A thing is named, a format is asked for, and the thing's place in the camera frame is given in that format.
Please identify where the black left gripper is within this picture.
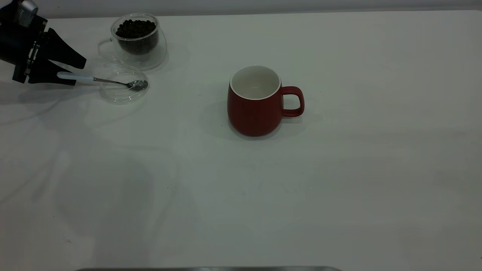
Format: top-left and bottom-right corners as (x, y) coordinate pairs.
(0, 2), (87, 86)

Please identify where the white handled metal spoon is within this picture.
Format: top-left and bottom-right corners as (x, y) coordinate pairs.
(57, 71), (148, 91)

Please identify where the red ceramic mug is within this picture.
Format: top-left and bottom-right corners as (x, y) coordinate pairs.
(227, 65), (305, 137)

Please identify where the clear glass lid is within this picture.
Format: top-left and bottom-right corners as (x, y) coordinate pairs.
(99, 65), (149, 105)

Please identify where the clear glass cup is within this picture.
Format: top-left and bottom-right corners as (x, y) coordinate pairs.
(98, 13), (168, 71)

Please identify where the dark coffee beans heap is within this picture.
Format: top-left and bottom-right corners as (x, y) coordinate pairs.
(116, 20), (159, 56)

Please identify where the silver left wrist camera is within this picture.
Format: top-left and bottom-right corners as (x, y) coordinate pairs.
(15, 0), (39, 27)

